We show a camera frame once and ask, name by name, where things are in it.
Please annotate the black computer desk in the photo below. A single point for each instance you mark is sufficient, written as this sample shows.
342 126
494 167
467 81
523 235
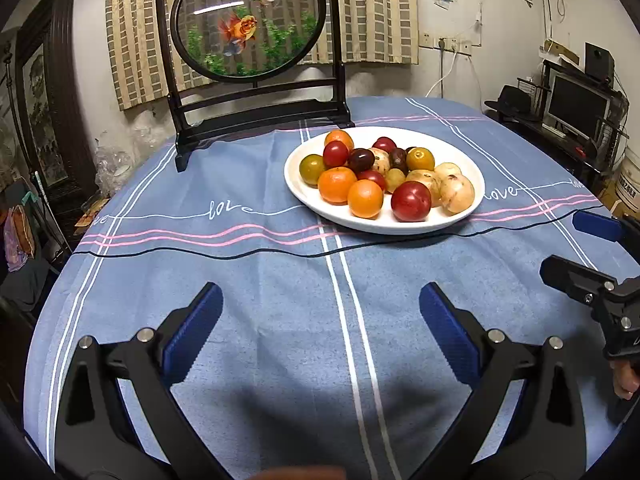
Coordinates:
565 145

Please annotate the black speaker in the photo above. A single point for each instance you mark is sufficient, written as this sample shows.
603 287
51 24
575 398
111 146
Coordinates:
599 62

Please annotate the dark framed painting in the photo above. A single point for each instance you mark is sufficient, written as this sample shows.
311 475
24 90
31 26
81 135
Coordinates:
45 120

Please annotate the white wall socket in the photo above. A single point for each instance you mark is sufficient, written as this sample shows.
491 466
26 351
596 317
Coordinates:
426 40

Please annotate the cardboard piece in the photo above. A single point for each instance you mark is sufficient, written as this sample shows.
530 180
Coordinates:
560 52

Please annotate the computer monitor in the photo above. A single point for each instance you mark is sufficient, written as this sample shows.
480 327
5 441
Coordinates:
575 105

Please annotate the black hat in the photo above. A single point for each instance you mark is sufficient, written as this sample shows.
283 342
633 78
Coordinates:
515 102

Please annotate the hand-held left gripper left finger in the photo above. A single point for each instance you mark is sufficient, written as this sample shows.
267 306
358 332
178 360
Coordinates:
197 322

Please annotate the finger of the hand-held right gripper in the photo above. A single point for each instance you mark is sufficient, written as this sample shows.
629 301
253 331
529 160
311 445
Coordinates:
570 275
597 225

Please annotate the small red tomato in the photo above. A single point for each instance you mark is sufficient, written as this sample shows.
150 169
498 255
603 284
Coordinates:
372 177

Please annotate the tan round fruit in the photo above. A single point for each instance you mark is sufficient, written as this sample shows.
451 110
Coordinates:
457 194

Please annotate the round goldfish screen ornament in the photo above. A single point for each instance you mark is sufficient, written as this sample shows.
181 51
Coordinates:
250 25

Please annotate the green orange citrus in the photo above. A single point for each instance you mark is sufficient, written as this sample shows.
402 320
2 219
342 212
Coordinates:
311 170

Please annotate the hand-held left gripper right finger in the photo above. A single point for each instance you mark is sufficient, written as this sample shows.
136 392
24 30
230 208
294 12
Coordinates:
445 325

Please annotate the clear plastic bag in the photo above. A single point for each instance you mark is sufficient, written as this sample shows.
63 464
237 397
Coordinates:
112 165

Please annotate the beige checked curtain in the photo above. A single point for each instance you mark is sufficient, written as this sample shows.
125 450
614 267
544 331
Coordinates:
135 35

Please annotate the blue striped tablecloth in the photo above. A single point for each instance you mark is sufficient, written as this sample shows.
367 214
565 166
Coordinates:
250 310

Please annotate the white oval plate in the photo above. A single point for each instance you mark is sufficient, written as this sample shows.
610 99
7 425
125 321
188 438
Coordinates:
350 222

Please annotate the orange mandarin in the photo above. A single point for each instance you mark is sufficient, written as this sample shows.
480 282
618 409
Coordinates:
336 186

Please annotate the purple orange bag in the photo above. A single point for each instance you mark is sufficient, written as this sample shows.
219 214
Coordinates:
19 237

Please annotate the white plastic bucket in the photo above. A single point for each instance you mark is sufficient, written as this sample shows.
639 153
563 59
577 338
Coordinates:
629 180

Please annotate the person's right hand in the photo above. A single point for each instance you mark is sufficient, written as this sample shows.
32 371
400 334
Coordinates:
625 380

